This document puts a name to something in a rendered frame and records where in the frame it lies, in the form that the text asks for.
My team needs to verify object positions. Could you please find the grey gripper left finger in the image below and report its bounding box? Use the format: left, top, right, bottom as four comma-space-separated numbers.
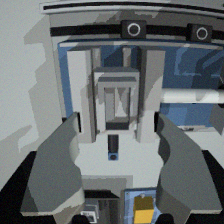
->
0, 111, 85, 224

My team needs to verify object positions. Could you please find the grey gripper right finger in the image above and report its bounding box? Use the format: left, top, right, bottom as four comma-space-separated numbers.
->
154, 111, 224, 224

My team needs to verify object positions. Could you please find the yellow block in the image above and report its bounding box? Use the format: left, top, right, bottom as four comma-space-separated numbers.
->
133, 196, 154, 224

